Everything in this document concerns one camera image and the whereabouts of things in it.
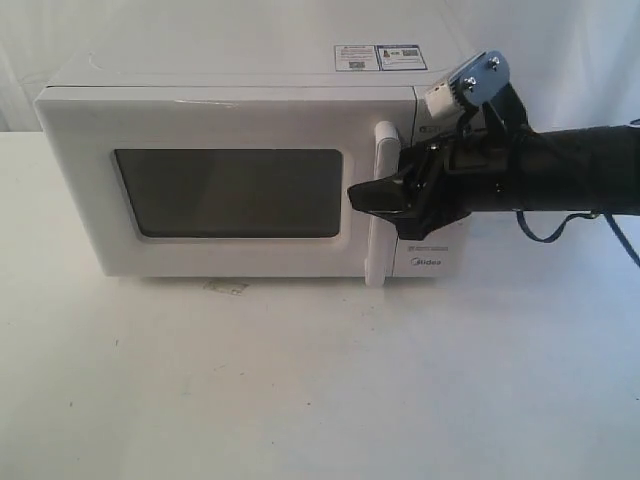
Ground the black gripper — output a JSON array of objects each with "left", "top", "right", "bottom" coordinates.
[{"left": 347, "top": 107, "right": 518, "bottom": 241}]

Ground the white microwave door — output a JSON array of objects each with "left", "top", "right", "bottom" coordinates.
[{"left": 35, "top": 86, "right": 416, "bottom": 286}]

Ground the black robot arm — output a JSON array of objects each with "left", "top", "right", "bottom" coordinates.
[{"left": 348, "top": 85, "right": 639, "bottom": 240}]

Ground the white microwave oven body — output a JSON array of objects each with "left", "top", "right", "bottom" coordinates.
[{"left": 45, "top": 0, "right": 505, "bottom": 281}]

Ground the blue warning label sticker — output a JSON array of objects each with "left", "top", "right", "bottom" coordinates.
[{"left": 334, "top": 44, "right": 428, "bottom": 72}]

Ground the clear tape patch on table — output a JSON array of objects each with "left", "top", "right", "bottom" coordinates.
[{"left": 203, "top": 279, "right": 249, "bottom": 296}]

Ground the blue cable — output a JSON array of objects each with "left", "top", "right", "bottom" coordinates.
[{"left": 514, "top": 117, "right": 640, "bottom": 266}]

